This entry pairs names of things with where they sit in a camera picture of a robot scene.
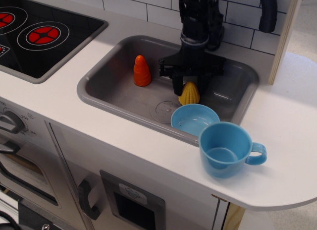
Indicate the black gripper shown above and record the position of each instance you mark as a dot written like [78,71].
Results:
[191,62]

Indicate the yellow toy corn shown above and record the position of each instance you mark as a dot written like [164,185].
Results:
[190,94]

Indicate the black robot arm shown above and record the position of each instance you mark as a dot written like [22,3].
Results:
[202,33]

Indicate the light blue bowl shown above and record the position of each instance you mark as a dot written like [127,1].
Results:
[193,118]

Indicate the grey sink basin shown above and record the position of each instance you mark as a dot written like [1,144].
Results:
[109,86]

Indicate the black sink faucet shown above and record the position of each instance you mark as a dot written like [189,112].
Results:
[269,16]

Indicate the orange toy carrot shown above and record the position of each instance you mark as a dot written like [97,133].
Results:
[141,72]

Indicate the light blue cup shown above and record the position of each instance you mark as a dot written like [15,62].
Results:
[225,147]

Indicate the grey dispenser panel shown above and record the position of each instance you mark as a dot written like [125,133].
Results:
[134,205]

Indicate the black toy stovetop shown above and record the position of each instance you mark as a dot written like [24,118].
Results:
[36,39]

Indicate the grey oven knob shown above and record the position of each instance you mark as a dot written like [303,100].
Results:
[11,123]

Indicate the grey cabinet door handle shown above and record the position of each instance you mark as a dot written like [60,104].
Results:
[88,197]

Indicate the grey oven door handle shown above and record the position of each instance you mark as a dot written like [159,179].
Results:
[9,148]

